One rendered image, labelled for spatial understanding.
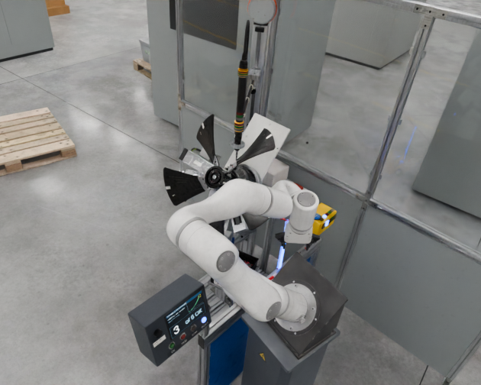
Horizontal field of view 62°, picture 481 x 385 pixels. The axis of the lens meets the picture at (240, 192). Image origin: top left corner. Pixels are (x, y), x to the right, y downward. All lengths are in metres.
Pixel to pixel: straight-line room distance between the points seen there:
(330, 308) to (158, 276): 1.78
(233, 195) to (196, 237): 0.14
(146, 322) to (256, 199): 0.58
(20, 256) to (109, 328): 1.03
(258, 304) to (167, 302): 0.34
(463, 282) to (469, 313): 0.20
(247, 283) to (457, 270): 1.48
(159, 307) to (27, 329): 1.76
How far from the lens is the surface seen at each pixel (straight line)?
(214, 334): 1.86
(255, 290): 1.27
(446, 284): 2.55
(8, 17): 7.31
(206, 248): 0.99
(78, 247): 3.50
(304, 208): 1.30
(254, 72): 2.38
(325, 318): 1.66
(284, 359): 1.72
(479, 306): 2.56
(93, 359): 2.84
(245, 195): 1.04
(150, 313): 1.42
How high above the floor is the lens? 2.40
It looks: 38 degrees down
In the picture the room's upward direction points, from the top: 5 degrees clockwise
